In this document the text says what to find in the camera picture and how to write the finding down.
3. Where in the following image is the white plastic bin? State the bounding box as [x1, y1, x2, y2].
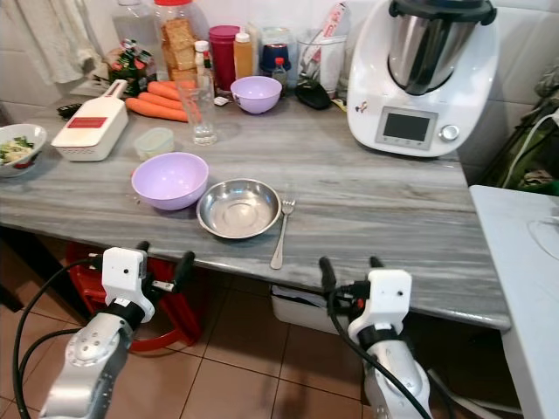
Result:
[271, 284, 335, 335]

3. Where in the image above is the white box grater red label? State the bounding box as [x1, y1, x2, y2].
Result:
[51, 79, 129, 162]

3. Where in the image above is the red-lidded jar of crackers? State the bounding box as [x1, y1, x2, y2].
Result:
[155, 0, 200, 82]

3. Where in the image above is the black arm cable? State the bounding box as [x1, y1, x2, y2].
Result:
[12, 255, 106, 419]
[327, 292, 459, 419]

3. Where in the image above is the stainless steel bowl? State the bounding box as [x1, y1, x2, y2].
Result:
[197, 179, 282, 240]

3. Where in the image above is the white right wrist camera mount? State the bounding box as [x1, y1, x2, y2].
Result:
[358, 269, 414, 340]

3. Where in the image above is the hanging white towel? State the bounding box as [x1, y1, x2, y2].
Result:
[17, 0, 97, 86]

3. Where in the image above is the long orange carrot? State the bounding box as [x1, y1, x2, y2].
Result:
[125, 97, 190, 123]

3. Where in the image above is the small pale lidded container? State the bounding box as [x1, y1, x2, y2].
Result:
[135, 127, 176, 161]

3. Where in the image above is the white side table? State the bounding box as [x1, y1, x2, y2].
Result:
[469, 185, 559, 419]

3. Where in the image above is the white kitchen food processor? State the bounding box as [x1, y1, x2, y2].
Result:
[347, 0, 500, 159]

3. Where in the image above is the dark red tumbler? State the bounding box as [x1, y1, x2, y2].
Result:
[209, 24, 242, 93]

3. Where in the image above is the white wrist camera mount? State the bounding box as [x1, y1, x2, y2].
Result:
[358, 269, 414, 340]
[101, 247, 148, 308]

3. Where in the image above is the white bowl with salad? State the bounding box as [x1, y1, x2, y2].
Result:
[0, 123, 48, 178]

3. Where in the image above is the silver metal fork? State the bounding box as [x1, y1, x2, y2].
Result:
[270, 192, 296, 271]

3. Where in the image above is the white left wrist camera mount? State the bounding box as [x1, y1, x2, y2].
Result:
[101, 247, 148, 308]

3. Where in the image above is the black rounded gadget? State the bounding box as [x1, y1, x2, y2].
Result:
[295, 80, 334, 110]

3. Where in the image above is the short orange carrot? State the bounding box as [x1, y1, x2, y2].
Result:
[147, 80, 186, 104]

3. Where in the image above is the clear drinking glass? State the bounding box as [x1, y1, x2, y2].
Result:
[189, 77, 220, 146]

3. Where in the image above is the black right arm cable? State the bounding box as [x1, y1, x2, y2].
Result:
[327, 292, 459, 419]

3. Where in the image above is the green folded bag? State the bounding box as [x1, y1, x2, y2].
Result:
[480, 96, 559, 195]

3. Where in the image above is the small red-capped bottle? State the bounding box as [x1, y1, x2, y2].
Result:
[273, 58, 289, 88]

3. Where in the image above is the clear plastic utensil container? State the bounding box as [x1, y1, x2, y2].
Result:
[297, 31, 350, 95]

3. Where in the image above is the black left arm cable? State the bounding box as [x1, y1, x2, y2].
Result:
[12, 255, 106, 419]

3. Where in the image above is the large purple plastic bowl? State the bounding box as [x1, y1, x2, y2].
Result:
[131, 152, 210, 211]

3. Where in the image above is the clear glass jar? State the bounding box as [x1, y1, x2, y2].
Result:
[114, 0, 158, 49]

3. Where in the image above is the orange plastic bottle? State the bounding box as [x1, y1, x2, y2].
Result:
[234, 31, 254, 81]

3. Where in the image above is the small purple plastic bowl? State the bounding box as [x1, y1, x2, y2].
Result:
[231, 76, 283, 115]

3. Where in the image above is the red and white packet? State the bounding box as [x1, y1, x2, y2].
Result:
[307, 2, 352, 66]

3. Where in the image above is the small white spice bottle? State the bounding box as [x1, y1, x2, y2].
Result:
[195, 40, 211, 78]

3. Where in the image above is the red plastic stool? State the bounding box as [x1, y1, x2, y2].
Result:
[64, 242, 195, 352]

